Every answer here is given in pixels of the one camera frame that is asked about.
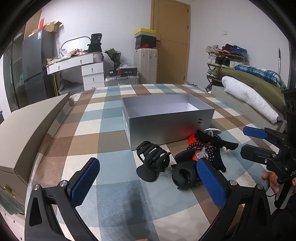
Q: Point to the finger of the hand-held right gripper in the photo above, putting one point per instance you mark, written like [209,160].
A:
[253,132]
[254,154]

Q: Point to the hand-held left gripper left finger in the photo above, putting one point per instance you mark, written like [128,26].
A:
[85,180]

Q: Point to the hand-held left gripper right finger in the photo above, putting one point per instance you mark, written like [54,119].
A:
[210,183]

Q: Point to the long black banana hair clip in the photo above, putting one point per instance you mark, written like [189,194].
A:
[208,138]

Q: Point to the ribbed black claw hair clip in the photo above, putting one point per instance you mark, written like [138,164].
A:
[148,171]

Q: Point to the silver cardboard box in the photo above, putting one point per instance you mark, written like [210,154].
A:
[161,127]

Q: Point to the person's right hand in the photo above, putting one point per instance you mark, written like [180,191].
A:
[272,180]

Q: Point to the white folded blanket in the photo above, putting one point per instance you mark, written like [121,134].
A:
[249,99]

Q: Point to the beige bed side panel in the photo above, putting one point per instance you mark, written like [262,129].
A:
[231,104]

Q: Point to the olive green folded blanket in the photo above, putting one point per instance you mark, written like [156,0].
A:
[261,85]

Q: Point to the blue plaid folded blanket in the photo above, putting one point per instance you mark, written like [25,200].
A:
[261,73]

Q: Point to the metal shoe rack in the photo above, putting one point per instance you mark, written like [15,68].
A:
[211,80]

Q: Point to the checkered brown blue blanket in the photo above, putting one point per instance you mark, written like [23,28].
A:
[104,115]

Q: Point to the grey pole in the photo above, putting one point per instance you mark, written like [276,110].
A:
[279,60]

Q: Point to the grey box lid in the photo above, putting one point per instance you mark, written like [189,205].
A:
[27,129]

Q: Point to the row of shoes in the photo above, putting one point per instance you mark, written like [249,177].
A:
[231,49]

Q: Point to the silver ribbed suitcase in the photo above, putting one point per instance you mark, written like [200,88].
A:
[122,81]

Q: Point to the white vanity desk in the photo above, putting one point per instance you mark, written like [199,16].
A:
[92,71]

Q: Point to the small black box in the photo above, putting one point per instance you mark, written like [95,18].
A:
[111,72]

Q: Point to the black red flat box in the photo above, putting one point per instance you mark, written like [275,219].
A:
[128,72]

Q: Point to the wooden door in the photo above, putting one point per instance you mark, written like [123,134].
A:
[171,46]

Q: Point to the clear plastic bag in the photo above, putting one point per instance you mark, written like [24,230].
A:
[123,64]

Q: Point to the white ribbed bin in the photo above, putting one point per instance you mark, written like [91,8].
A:
[97,57]

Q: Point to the white ribbed suitcase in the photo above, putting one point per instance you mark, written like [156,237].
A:
[145,67]

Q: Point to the clutter of papers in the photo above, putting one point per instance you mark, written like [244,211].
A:
[67,55]

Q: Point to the dark grey refrigerator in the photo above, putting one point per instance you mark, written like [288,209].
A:
[34,64]

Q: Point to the dark glass door cabinet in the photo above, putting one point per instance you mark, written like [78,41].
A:
[13,76]

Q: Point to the dark wrapped flower bouquet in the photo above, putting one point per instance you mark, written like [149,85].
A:
[113,55]

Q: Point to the oval vanity mirror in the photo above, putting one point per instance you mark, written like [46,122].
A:
[74,45]

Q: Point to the black shoe box red logo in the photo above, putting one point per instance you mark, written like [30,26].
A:
[145,44]

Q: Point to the grey shoe box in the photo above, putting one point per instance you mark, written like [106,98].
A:
[145,36]

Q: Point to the open cardboard box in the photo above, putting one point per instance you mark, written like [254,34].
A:
[53,26]

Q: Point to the tall flat cardboard sheet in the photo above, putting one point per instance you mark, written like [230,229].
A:
[32,20]

